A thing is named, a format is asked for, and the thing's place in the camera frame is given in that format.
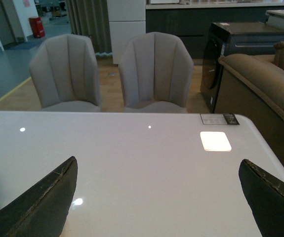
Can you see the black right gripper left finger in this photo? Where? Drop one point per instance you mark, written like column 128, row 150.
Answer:
column 41, row 211

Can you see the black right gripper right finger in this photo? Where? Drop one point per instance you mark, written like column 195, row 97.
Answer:
column 264, row 194

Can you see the table label sticker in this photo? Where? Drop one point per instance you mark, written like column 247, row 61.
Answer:
column 219, row 119

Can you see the brown sofa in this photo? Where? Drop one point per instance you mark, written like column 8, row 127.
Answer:
column 257, row 92

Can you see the left beige chair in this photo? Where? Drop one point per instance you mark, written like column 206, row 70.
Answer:
column 65, row 74

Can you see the beige chair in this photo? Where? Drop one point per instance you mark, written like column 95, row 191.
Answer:
column 155, row 72
column 65, row 74

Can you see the black washing machine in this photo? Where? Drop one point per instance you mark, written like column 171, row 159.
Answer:
column 233, row 44

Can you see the right beige chair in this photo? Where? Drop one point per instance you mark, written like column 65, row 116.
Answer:
column 155, row 72

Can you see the red bin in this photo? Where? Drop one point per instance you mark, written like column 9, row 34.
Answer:
column 37, row 27

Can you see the dark kitchen counter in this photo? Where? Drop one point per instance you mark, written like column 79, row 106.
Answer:
column 191, row 21

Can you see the white pillar cabinet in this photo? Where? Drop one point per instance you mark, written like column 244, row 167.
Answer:
column 127, row 19

